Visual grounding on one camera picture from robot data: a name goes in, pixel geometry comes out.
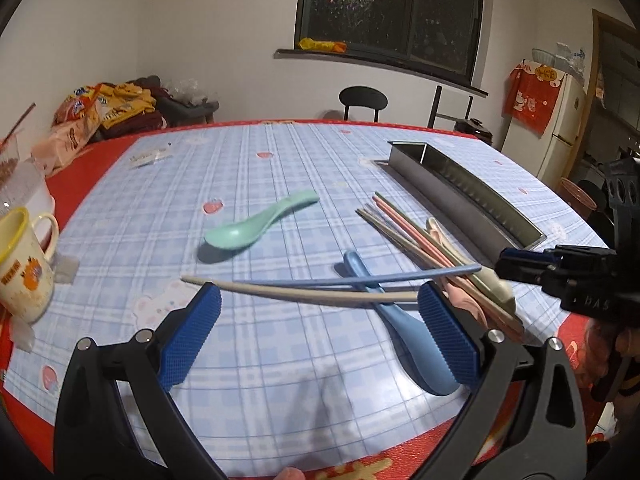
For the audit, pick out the black chair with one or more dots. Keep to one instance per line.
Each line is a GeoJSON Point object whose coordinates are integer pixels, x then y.
{"type": "Point", "coordinates": [362, 97]}

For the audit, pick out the pink chopstick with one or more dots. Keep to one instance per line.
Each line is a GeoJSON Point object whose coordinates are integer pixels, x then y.
{"type": "Point", "coordinates": [400, 220]}
{"type": "Point", "coordinates": [405, 236]}

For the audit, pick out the black rice cooker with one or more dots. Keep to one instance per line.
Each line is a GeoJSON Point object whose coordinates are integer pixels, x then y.
{"type": "Point", "coordinates": [472, 130]}

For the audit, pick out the beige chopstick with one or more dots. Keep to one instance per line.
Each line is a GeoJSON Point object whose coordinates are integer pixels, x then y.
{"type": "Point", "coordinates": [280, 290]}

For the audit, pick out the pink basin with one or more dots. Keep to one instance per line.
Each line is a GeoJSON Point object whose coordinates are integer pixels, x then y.
{"type": "Point", "coordinates": [575, 192]}

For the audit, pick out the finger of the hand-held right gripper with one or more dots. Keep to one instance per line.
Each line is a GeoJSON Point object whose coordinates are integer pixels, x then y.
{"type": "Point", "coordinates": [530, 255]}
{"type": "Point", "coordinates": [520, 271]}

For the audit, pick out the orange snack bag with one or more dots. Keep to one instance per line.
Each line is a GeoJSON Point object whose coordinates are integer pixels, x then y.
{"type": "Point", "coordinates": [75, 107]}

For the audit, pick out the cream refrigerator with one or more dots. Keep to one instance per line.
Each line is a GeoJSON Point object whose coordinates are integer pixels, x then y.
{"type": "Point", "coordinates": [562, 130]}

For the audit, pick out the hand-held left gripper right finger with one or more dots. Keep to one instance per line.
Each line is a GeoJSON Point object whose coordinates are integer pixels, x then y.
{"type": "Point", "coordinates": [447, 340]}

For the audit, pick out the green plastic spoon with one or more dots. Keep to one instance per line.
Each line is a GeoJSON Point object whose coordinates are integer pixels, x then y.
{"type": "Point", "coordinates": [230, 235]}

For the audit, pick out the cream plastic spoon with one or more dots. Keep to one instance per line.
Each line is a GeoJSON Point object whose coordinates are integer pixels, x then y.
{"type": "Point", "coordinates": [500, 290]}

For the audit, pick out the small clear packet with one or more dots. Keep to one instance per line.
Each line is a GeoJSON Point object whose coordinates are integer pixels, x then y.
{"type": "Point", "coordinates": [147, 158]}

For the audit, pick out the clear plastic bag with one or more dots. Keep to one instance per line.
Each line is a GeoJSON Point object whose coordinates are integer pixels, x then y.
{"type": "Point", "coordinates": [187, 90]}

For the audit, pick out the person's right hand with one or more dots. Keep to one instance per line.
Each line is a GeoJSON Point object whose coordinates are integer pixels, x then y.
{"type": "Point", "coordinates": [592, 355]}

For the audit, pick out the black bag with plastic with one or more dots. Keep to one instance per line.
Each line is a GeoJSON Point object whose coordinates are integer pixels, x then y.
{"type": "Point", "coordinates": [195, 112]}

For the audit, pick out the yellow garment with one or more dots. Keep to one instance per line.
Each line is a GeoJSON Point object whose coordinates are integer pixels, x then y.
{"type": "Point", "coordinates": [120, 105]}

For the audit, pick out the pink plastic spoon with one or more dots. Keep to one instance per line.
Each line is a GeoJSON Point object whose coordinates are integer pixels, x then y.
{"type": "Point", "coordinates": [462, 301]}

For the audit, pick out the dark window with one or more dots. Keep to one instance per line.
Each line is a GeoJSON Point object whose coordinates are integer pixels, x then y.
{"type": "Point", "coordinates": [375, 10]}

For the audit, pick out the wooden door frame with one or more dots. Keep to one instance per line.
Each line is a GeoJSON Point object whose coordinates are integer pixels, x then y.
{"type": "Point", "coordinates": [596, 50]}

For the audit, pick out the yellow orange package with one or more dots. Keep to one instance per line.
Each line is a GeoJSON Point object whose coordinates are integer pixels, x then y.
{"type": "Point", "coordinates": [320, 45]}

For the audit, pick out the person's left hand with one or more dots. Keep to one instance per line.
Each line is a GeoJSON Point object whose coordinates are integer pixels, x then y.
{"type": "Point", "coordinates": [291, 475]}

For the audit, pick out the red printed cloth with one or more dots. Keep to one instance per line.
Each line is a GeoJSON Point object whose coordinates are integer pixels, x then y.
{"type": "Point", "coordinates": [530, 95]}

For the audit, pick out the black metal rack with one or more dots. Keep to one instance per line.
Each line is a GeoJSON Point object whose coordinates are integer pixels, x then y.
{"type": "Point", "coordinates": [436, 105]}

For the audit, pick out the blue plaid tablecloth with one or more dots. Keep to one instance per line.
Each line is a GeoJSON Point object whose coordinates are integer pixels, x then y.
{"type": "Point", "coordinates": [275, 170]}

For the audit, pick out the small clear sachet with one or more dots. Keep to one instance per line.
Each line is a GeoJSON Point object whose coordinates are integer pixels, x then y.
{"type": "Point", "coordinates": [67, 270]}

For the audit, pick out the metal utensil tray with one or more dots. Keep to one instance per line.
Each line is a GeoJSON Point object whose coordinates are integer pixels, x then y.
{"type": "Point", "coordinates": [450, 180]}

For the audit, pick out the blue plastic spoon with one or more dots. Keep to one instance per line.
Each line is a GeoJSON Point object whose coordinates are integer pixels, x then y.
{"type": "Point", "coordinates": [410, 335]}

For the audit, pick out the green chopstick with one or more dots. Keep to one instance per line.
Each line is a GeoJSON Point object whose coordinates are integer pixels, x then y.
{"type": "Point", "coordinates": [390, 234]}
{"type": "Point", "coordinates": [400, 211]}

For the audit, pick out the clear glass bowl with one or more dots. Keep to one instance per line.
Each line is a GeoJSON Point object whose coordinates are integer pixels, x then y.
{"type": "Point", "coordinates": [542, 57]}

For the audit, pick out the blue chopstick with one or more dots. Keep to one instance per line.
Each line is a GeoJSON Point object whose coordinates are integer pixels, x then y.
{"type": "Point", "coordinates": [400, 275]}

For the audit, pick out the cream mug with yellow rim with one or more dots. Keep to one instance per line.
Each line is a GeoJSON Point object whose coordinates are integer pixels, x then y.
{"type": "Point", "coordinates": [20, 270]}

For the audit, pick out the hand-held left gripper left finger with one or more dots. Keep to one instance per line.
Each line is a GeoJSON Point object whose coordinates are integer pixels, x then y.
{"type": "Point", "coordinates": [192, 335]}

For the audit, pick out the peach snack bag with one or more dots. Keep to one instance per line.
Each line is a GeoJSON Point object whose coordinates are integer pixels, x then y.
{"type": "Point", "coordinates": [65, 142]}

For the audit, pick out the clear plastic drink cup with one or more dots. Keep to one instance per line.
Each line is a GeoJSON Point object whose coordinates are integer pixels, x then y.
{"type": "Point", "coordinates": [10, 170]}

